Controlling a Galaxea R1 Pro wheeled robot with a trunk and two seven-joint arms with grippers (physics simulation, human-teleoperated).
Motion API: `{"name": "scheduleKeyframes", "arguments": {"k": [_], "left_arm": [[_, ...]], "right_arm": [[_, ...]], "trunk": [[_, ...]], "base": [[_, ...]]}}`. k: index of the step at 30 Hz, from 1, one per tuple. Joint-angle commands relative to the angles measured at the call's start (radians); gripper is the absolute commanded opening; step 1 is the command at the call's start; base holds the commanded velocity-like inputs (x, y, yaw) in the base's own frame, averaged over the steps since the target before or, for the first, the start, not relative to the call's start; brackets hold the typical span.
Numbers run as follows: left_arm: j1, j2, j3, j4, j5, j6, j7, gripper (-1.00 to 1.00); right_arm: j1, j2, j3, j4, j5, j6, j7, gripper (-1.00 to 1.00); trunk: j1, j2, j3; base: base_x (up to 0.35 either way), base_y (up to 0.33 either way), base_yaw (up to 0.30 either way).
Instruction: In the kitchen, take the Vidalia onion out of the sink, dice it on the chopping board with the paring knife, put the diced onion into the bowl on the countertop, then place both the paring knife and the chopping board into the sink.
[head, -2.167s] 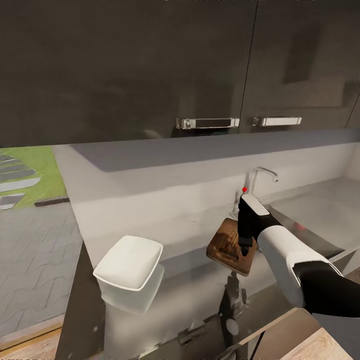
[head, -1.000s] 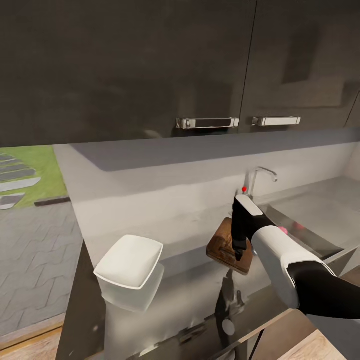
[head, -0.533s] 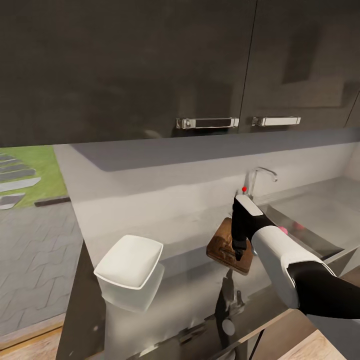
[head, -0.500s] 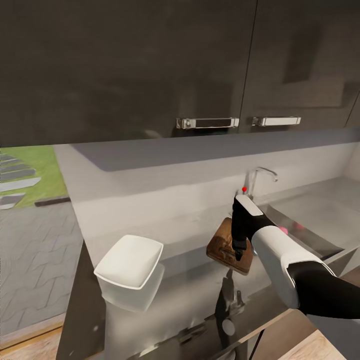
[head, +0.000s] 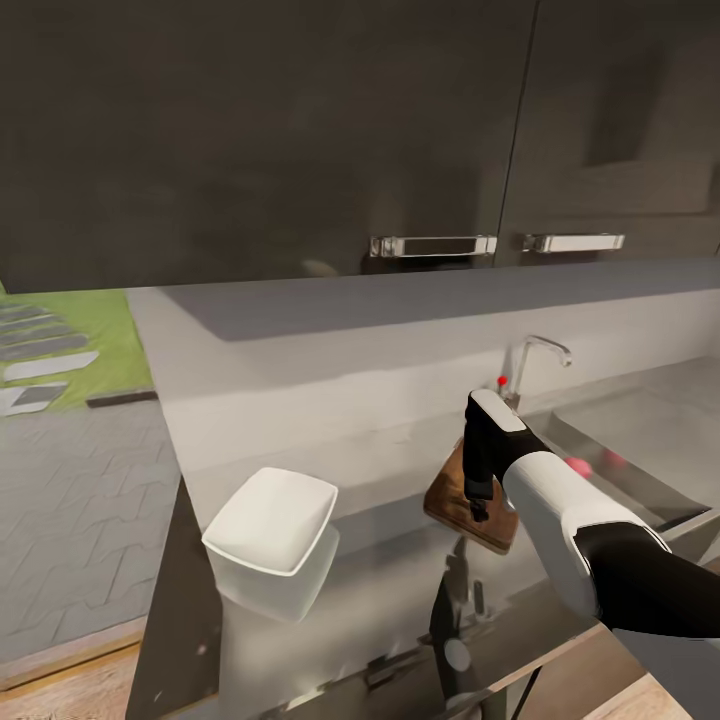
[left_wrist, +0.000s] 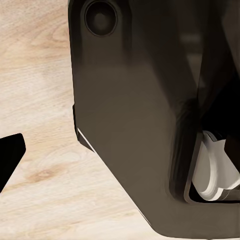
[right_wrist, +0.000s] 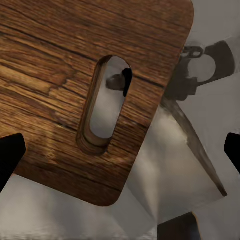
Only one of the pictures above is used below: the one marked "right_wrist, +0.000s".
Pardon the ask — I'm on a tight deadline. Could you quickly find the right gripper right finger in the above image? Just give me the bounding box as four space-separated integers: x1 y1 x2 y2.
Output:
224 132 240 173

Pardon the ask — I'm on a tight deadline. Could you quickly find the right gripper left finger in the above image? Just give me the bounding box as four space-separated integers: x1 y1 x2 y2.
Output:
0 133 26 190

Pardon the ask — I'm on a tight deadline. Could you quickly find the cutting board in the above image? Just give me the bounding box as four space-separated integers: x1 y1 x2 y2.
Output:
0 0 195 207

